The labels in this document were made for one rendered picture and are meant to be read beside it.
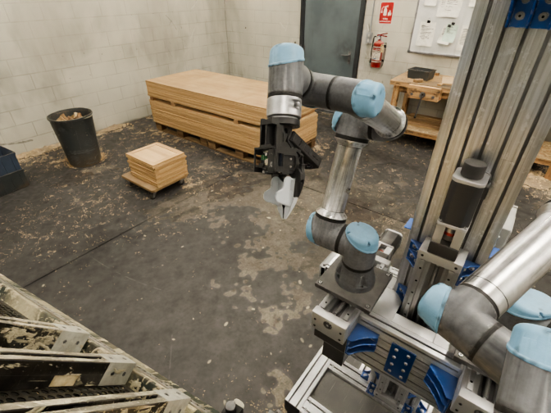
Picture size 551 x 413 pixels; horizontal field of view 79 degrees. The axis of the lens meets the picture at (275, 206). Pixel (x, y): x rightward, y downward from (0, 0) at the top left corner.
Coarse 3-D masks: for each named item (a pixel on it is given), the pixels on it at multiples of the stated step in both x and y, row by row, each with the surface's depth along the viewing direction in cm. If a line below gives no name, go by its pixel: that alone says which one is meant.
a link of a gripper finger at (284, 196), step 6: (288, 180) 70; (294, 180) 71; (288, 186) 71; (276, 192) 69; (282, 192) 70; (288, 192) 71; (276, 198) 69; (282, 198) 70; (288, 198) 71; (294, 198) 71; (282, 204) 71; (288, 204) 71; (294, 204) 72; (288, 210) 72
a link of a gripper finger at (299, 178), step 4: (300, 164) 70; (304, 164) 71; (300, 168) 70; (304, 168) 71; (296, 172) 70; (300, 172) 70; (304, 172) 71; (292, 176) 71; (296, 176) 70; (300, 176) 70; (304, 176) 70; (296, 180) 70; (300, 180) 70; (304, 180) 71; (296, 184) 71; (300, 184) 70; (296, 188) 71; (300, 188) 71; (296, 192) 71; (300, 192) 71; (296, 196) 71
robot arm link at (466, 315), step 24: (528, 240) 59; (504, 264) 57; (528, 264) 56; (432, 288) 56; (456, 288) 57; (480, 288) 54; (504, 288) 54; (528, 288) 56; (432, 312) 55; (456, 312) 52; (480, 312) 52; (504, 312) 55; (456, 336) 52; (480, 336) 49
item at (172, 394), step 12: (96, 396) 74; (108, 396) 77; (120, 396) 80; (132, 396) 83; (144, 396) 87; (156, 396) 92; (168, 396) 94; (180, 396) 99; (0, 408) 54; (12, 408) 56; (24, 408) 57; (36, 408) 60; (48, 408) 62; (60, 408) 64; (72, 408) 64; (84, 408) 67; (96, 408) 69; (108, 408) 71; (120, 408) 74; (132, 408) 78; (144, 408) 82; (156, 408) 87; (168, 408) 92; (180, 408) 98
